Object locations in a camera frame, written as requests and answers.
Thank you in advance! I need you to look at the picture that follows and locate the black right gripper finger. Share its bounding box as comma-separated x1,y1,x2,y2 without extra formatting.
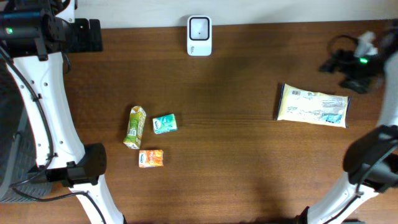
318,59,336,73
339,78,371,94

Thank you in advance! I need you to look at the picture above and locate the cream yellow snack bag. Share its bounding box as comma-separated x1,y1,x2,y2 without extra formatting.
277,83,351,128

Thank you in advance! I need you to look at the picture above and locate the green orange juice carton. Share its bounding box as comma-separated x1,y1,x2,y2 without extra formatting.
123,106,146,149

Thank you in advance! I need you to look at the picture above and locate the teal small drink carton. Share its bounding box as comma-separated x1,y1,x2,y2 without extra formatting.
152,114,178,134

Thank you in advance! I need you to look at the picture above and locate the orange small drink carton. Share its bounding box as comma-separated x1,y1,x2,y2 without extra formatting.
139,150,164,168

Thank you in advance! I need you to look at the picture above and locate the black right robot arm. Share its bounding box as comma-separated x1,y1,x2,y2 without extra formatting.
294,19,397,224

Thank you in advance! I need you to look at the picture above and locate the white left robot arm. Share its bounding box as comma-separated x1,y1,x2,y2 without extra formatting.
1,1,126,223

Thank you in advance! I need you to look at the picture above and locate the white barcode scanner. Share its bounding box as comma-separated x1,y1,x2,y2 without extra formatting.
187,15,213,57

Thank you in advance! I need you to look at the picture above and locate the dark grey plastic basket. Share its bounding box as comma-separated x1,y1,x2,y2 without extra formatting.
1,62,36,203

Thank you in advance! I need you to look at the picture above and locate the black camera cable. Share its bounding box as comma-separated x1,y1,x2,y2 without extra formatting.
326,34,360,58

